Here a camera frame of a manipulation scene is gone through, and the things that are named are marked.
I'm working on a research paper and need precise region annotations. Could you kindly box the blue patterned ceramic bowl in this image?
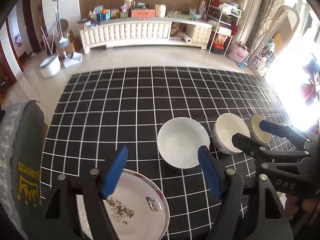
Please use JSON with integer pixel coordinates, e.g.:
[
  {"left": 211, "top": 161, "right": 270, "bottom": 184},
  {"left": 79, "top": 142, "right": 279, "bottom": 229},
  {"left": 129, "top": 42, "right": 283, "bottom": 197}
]
[{"left": 247, "top": 114, "right": 272, "bottom": 144}]

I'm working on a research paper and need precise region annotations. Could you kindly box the white speckled bowl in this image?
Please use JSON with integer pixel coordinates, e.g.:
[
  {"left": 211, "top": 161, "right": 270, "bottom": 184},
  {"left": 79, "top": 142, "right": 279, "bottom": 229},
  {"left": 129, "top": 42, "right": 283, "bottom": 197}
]
[{"left": 212, "top": 113, "right": 250, "bottom": 154}]

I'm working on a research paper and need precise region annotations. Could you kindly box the cartoon print white plate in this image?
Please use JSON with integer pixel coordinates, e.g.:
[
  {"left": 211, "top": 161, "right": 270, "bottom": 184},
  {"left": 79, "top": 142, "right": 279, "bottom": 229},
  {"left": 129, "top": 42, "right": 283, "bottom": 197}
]
[{"left": 76, "top": 168, "right": 171, "bottom": 240}]

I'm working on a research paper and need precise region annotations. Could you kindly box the plain white bowl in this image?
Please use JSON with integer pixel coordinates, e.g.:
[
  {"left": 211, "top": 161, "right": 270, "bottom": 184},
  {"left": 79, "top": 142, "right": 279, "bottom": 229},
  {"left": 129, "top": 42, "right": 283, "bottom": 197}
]
[{"left": 157, "top": 117, "right": 210, "bottom": 169}]

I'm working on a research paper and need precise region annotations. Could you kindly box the right hand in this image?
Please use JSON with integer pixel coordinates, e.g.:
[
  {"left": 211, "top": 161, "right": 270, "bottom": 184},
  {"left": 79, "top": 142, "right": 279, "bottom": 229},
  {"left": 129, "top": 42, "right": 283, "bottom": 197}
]
[{"left": 285, "top": 193, "right": 319, "bottom": 228}]

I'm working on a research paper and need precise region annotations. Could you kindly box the pink bag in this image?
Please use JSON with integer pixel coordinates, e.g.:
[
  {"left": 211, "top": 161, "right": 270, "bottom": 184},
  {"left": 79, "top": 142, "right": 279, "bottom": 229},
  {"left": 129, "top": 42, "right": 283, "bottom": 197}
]
[{"left": 228, "top": 44, "right": 249, "bottom": 63}]

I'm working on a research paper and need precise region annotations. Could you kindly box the paper roll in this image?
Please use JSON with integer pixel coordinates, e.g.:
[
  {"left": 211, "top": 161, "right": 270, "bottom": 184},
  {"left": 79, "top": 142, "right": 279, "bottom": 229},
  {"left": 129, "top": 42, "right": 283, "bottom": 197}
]
[{"left": 180, "top": 32, "right": 192, "bottom": 44}]

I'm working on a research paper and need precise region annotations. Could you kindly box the white dustpan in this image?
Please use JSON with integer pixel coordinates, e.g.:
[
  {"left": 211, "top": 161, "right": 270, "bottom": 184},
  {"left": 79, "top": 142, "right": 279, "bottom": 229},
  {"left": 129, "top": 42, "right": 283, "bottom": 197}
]
[{"left": 63, "top": 51, "right": 83, "bottom": 68}]

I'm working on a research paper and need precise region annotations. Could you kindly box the white plastic bin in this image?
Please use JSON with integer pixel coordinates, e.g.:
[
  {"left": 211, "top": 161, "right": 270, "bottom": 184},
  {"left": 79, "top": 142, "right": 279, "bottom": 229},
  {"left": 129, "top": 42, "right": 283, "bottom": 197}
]
[{"left": 39, "top": 54, "right": 61, "bottom": 78}]

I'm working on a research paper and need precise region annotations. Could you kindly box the white metal shelf rack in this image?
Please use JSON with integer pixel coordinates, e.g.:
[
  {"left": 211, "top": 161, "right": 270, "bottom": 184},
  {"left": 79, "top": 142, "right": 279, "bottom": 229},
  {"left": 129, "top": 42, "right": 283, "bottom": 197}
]
[{"left": 207, "top": 0, "right": 242, "bottom": 55}]

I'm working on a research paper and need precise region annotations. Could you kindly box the white tv cabinet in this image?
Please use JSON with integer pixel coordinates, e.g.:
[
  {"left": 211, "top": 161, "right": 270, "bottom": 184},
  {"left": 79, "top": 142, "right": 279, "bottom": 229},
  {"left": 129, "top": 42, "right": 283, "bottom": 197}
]
[{"left": 80, "top": 17, "right": 213, "bottom": 54}]

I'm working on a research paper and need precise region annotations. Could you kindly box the orange storage box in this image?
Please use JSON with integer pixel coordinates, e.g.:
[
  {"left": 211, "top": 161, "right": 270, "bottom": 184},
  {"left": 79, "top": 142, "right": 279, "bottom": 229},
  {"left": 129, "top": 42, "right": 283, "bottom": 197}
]
[{"left": 131, "top": 9, "right": 155, "bottom": 18}]

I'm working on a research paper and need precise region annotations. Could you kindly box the standing mirror frame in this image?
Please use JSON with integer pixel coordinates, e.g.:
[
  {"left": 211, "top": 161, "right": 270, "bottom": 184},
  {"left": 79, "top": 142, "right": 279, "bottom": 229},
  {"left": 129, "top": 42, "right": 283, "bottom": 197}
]
[{"left": 247, "top": 5, "right": 300, "bottom": 76}]

